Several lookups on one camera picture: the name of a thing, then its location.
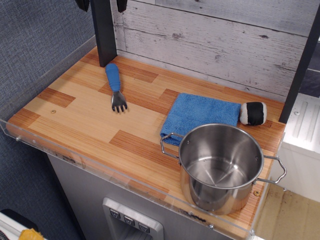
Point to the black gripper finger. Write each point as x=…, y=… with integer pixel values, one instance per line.
x=83, y=4
x=121, y=5

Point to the blue towel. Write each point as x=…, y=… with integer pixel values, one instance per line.
x=190, y=111

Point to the clear acrylic table guard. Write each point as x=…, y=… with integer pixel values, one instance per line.
x=116, y=158

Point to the black and white plush ball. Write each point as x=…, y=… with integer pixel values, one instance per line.
x=253, y=113

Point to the stainless steel pot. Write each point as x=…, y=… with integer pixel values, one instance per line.
x=219, y=164

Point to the grey dispenser button panel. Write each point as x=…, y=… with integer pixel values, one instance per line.
x=125, y=223

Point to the white grooved side appliance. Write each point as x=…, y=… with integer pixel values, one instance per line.
x=299, y=149

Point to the yellow object bottom left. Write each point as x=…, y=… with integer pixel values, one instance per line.
x=30, y=234

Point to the black left vertical post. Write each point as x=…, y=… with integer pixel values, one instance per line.
x=104, y=31

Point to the black vertical post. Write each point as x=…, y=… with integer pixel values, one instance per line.
x=304, y=62
x=104, y=31

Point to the blue handled metal fork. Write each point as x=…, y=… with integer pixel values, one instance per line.
x=118, y=101

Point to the black right vertical post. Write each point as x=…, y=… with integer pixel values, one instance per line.
x=304, y=62

